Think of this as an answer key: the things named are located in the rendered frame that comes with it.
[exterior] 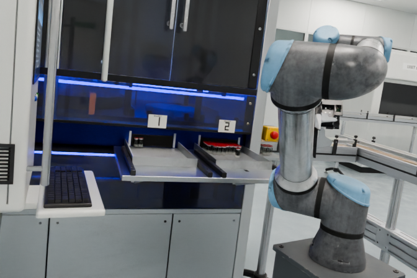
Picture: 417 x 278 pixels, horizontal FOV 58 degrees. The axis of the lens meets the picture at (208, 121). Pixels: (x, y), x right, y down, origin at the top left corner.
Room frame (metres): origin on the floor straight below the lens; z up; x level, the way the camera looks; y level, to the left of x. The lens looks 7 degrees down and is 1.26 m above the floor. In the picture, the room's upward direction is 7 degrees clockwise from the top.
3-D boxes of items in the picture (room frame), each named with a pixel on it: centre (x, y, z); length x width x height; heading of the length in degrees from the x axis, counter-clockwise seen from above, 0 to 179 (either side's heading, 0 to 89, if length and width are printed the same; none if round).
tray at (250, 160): (1.72, -0.12, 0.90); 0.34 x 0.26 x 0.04; 18
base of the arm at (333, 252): (1.00, -0.40, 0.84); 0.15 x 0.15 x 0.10
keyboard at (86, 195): (1.29, 0.47, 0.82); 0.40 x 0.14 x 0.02; 23
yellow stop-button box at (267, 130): (1.91, -0.32, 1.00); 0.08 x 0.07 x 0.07; 18
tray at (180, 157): (1.61, 0.20, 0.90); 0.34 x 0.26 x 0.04; 18
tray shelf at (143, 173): (1.60, 0.02, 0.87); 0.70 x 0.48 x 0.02; 108
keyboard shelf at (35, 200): (1.28, 0.50, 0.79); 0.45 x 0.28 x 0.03; 23
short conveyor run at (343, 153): (2.13, -0.55, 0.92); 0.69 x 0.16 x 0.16; 108
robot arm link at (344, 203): (1.00, -0.39, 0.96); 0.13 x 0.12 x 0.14; 67
